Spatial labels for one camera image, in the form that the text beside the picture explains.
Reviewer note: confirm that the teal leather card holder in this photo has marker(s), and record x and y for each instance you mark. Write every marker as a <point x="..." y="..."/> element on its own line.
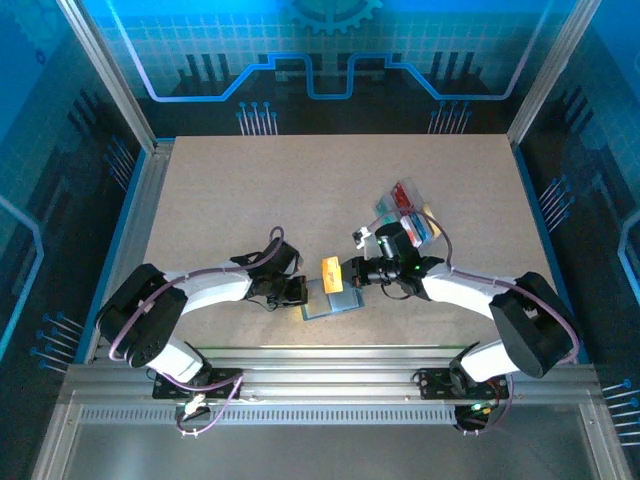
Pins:
<point x="315" y="307"/>

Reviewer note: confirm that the gold VIP card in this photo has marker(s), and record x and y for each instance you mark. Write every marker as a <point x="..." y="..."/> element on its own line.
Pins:
<point x="332" y="277"/>
<point x="436" y="227"/>

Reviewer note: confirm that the clear plastic card tray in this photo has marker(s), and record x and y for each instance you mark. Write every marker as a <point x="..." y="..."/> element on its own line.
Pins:
<point x="419" y="195"/>

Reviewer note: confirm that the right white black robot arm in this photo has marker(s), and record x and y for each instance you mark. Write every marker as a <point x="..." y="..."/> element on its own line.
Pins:
<point x="530" y="340"/>

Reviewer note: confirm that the blue card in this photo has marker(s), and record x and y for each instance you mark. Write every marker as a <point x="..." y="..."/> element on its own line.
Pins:
<point x="424" y="230"/>

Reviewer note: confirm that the white and red card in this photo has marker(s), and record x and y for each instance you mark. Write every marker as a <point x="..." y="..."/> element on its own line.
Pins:
<point x="412" y="225"/>

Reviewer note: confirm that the teal card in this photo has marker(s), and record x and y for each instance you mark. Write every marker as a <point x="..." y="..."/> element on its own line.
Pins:
<point x="385" y="206"/>

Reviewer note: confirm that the red VIP card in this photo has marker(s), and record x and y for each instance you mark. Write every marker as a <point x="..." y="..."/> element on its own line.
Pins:
<point x="401" y="194"/>

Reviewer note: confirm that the blue table side trim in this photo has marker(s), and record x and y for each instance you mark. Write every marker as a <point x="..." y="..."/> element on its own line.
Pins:
<point x="114" y="250"/>
<point x="534" y="200"/>

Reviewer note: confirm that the grey metal panel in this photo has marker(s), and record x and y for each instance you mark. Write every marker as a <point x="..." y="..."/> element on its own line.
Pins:
<point x="325" y="455"/>

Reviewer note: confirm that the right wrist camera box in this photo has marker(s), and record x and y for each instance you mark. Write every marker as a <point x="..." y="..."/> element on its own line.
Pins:
<point x="367" y="247"/>

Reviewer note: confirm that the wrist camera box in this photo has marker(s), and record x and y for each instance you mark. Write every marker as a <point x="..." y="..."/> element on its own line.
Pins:
<point x="367" y="247"/>
<point x="298" y="260"/>

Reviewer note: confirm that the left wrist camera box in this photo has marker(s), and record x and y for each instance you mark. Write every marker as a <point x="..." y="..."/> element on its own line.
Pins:
<point x="298" y="260"/>

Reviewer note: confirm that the aluminium frame rail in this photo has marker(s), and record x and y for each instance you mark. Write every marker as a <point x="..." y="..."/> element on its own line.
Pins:
<point x="325" y="375"/>

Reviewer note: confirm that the aluminium table side rail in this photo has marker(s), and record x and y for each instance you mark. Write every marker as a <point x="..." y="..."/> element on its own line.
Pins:
<point x="145" y="200"/>

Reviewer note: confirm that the aluminium frame post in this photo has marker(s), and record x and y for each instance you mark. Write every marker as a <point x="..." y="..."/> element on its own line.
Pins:
<point x="549" y="75"/>
<point x="111" y="75"/>

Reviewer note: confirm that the aluminium frame leg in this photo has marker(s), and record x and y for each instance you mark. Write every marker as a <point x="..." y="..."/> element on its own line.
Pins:
<point x="55" y="440"/>
<point x="602" y="440"/>

